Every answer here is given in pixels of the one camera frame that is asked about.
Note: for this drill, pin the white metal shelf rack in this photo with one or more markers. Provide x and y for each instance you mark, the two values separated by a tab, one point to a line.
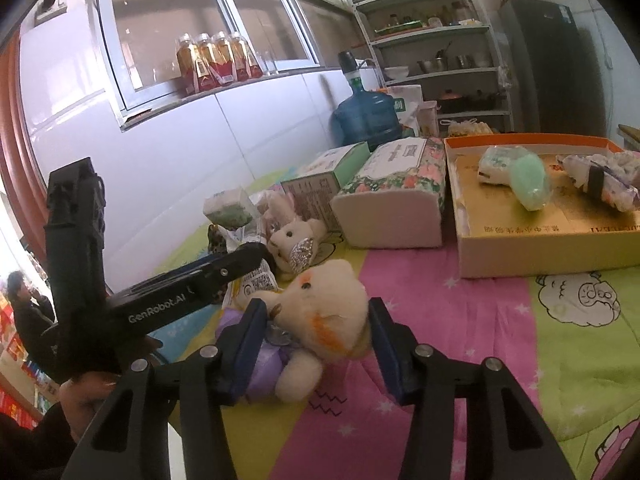
425	36

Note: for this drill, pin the white flour sack green label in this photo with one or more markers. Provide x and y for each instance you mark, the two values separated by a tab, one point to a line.
405	107

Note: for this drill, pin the stack of white bowls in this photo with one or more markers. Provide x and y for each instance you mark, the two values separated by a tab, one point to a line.
395	73

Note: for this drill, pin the black frying pan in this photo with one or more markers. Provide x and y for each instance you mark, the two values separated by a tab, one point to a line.
482	100

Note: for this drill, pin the clear drinking glass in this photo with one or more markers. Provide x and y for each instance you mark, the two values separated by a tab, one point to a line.
263	63
273	62

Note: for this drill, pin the mint green puff packet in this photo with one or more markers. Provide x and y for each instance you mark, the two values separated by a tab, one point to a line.
532	185

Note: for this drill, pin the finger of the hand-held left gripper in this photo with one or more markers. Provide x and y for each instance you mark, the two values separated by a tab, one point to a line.
197	263
240	265

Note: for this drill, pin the colourful cartoon printed blanket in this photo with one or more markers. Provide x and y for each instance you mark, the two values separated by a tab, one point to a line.
450	340

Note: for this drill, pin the shallow orange-rimmed cardboard box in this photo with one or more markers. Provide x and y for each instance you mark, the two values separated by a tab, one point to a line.
500	255

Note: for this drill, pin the pink white plastic bucket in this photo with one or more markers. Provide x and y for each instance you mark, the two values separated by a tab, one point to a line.
429	117

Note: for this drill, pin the white packet with black clip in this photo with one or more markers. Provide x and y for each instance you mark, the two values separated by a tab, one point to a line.
615	190

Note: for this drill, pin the black pot red lid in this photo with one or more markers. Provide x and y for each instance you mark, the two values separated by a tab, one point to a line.
450	100

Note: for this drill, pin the floral tissue pack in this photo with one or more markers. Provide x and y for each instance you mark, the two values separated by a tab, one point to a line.
390	215

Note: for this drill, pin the yellow white plastic packet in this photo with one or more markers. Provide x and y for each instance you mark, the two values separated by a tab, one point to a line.
255	280

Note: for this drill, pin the green tray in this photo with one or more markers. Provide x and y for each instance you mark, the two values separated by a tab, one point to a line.
398	28

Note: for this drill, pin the white sliding window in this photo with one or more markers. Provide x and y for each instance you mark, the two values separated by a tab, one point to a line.
165	25

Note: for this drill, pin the dark grey refrigerator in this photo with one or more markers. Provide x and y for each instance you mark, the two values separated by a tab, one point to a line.
550	70

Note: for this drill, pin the black white water pump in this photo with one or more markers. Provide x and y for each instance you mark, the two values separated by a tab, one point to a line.
347	62

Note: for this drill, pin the shelf of colourful goods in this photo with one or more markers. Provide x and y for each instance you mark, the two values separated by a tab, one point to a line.
15	385

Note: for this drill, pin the steel mixing bowl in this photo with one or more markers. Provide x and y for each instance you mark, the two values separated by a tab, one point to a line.
431	65

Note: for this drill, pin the green white face mask box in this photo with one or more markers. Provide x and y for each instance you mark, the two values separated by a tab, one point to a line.
320	180

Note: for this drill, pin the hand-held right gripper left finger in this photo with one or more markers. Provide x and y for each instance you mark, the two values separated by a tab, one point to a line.
245	355

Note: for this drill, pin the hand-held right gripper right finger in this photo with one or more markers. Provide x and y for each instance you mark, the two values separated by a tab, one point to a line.
392	355

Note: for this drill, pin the person's left hand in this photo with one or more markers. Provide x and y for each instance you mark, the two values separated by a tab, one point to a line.
85	400

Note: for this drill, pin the cream plush bear purple dress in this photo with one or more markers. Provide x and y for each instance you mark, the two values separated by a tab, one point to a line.
330	305

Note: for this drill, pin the person's left forearm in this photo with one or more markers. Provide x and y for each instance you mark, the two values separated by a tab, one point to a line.
30	450

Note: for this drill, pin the blue water jug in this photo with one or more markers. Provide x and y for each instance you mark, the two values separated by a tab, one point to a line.
365	120

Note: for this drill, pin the green white pocket tissue packet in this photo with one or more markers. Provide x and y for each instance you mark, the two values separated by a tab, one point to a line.
227	205

